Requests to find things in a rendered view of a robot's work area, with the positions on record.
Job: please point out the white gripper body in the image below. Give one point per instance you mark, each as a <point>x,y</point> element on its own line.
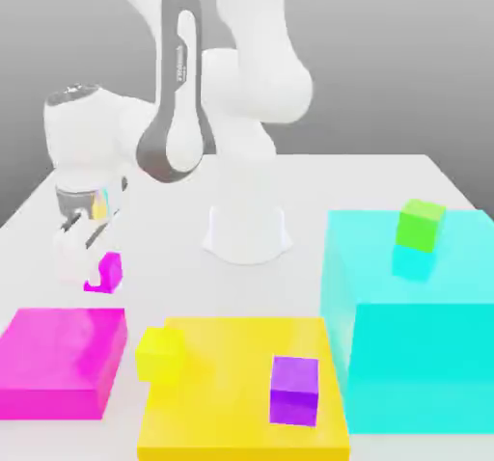
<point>73,260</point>

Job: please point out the small magenta cube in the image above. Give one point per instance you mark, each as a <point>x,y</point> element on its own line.
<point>112,272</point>

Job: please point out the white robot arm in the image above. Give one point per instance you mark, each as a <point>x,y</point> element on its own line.
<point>251,83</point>

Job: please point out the small yellow cube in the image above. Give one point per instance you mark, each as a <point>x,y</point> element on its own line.
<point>160,357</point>

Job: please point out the small purple cube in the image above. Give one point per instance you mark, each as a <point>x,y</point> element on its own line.
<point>294,391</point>

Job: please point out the small cyan cube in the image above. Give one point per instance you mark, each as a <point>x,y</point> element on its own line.
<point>411,264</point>

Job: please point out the small green cube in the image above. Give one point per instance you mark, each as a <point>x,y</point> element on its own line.
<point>418,225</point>

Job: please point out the large magenta box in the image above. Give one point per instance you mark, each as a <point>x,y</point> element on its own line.
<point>50,353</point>

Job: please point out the large yellow box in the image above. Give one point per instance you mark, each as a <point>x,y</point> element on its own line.
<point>231,391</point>

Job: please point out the large cyan box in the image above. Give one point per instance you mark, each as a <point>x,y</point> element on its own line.
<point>417,360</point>

